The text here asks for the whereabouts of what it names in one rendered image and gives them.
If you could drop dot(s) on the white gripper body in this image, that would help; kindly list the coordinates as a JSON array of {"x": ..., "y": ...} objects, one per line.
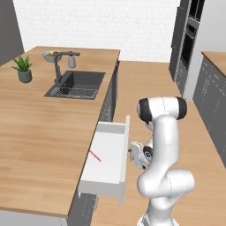
[{"x": 137, "y": 153}]

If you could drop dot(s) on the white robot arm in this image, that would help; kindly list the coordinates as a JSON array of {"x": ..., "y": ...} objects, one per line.
[{"x": 166, "y": 153}]

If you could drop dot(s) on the white open drawer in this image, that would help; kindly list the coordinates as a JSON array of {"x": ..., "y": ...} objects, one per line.
[{"x": 107, "y": 156}]

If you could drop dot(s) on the glass cup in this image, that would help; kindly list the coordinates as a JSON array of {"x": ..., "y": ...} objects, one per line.
[{"x": 71, "y": 61}]

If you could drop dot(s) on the dark grey island cupboards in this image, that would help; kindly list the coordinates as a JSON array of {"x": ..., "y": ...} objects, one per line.
[{"x": 110, "y": 100}]

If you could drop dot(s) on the dark grey sink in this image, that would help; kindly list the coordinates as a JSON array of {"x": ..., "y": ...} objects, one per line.
[{"x": 81, "y": 82}]

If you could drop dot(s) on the dark grey cupboard run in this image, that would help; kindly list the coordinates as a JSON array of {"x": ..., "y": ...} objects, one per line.
[{"x": 212, "y": 100}]

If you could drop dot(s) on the dark grey tap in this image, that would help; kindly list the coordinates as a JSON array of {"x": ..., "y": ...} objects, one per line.
[{"x": 58, "y": 67}]

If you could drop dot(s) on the dark oven tower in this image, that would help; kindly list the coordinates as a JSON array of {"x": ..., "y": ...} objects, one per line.
[{"x": 185, "y": 44}]

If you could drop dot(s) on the grey bowl with fruit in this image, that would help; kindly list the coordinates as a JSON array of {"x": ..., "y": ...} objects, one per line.
[{"x": 50, "y": 56}]

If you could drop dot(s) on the green plant in grey pot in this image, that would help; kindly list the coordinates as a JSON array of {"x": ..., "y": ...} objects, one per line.
[{"x": 24, "y": 72}]

